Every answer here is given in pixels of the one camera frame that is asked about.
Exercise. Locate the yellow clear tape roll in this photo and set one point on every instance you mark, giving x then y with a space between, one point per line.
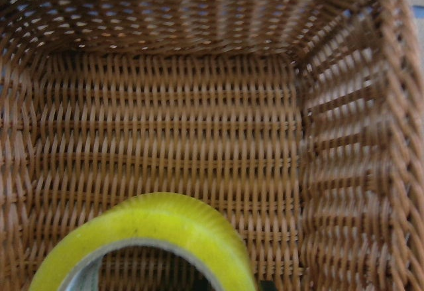
177 223

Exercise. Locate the brown wicker basket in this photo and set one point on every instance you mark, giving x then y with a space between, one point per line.
301 121

